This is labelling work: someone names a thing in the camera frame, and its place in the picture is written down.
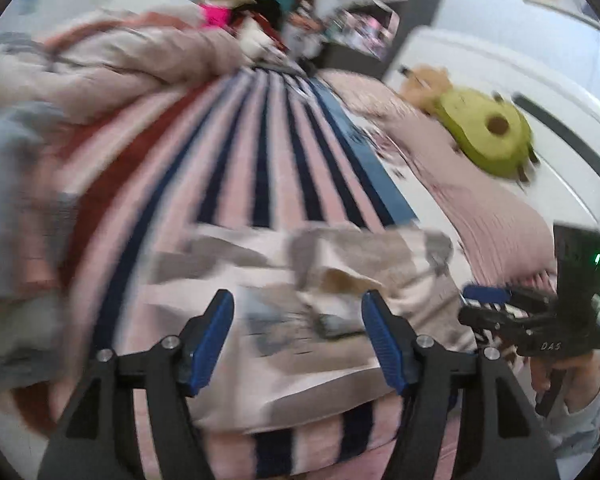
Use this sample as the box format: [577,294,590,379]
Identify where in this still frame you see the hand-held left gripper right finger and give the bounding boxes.
[361,289,554,480]

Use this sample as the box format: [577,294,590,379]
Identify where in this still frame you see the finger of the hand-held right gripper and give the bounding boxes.
[462,284,557,312]
[458,305,532,345]

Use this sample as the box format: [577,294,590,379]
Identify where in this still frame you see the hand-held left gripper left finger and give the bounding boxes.
[37,289,236,480]

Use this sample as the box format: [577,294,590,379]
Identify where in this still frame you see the grey spotted cream pants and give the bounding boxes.
[145,224,482,434]

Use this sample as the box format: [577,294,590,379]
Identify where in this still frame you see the person's right hand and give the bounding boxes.
[529,349,600,413]

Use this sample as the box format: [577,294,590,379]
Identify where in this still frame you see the beige pink pillow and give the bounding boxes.
[379,109,562,293]

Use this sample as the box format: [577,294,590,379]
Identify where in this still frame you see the green avocado plush toy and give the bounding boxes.
[437,87,542,182]

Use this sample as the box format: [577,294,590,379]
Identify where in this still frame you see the striped printed blanket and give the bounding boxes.
[45,67,482,480]

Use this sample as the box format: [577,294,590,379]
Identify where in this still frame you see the white bed headboard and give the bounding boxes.
[382,25,600,273]

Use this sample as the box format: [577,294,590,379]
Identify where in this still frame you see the brown plush toy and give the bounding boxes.
[398,64,454,114]

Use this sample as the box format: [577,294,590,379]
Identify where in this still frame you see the floral pillow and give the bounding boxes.
[319,69,412,113]

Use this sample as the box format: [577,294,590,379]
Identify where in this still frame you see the grey blue garment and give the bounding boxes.
[0,101,80,386]

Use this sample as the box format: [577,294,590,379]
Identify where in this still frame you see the crumpled pink grey duvet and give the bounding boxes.
[0,6,257,128]

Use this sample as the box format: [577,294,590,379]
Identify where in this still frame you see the dark grey bookshelf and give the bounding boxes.
[300,0,457,80]

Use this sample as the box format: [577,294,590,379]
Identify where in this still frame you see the pile of clothes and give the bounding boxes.
[229,0,292,57]

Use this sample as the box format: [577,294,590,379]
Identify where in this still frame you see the pink shopping bag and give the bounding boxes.
[198,3,231,30]

